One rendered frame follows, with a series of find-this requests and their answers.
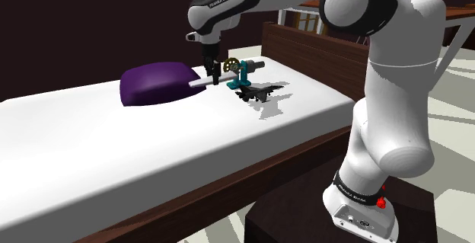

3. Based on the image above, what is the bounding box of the teal grey toy saw machine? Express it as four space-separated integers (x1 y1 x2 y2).
187 57 266 91

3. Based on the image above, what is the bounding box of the black toy jet plane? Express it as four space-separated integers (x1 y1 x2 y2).
234 82 285 104

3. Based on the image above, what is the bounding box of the purple pillow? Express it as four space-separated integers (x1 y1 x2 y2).
119 61 207 107

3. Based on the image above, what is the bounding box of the dark robot stand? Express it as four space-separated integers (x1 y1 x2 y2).
243 152 436 243

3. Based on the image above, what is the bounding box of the white bed with brown frame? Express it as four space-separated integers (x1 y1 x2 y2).
0 21 372 243

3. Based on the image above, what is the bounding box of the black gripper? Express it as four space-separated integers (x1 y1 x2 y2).
201 43 221 86

